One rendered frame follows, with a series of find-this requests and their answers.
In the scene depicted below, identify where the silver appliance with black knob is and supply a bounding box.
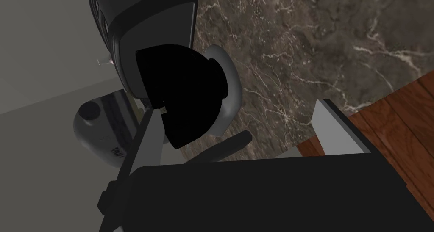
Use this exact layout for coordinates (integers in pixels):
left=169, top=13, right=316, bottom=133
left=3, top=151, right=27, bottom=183
left=72, top=89, right=170, bottom=168

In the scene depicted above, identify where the dark grey bar handle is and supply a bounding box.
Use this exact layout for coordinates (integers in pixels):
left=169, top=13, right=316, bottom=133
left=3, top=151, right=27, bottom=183
left=184, top=130, right=253, bottom=164

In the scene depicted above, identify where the dark grey coffee machine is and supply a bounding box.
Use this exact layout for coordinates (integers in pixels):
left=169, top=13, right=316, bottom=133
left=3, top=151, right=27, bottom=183
left=86, top=0, right=204, bottom=101

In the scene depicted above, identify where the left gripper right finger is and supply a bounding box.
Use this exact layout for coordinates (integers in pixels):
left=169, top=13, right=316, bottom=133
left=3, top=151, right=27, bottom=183
left=310, top=98, right=372, bottom=157

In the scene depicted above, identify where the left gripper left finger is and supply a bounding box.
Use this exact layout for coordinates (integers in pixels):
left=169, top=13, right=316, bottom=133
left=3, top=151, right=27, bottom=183
left=97, top=107, right=167, bottom=232

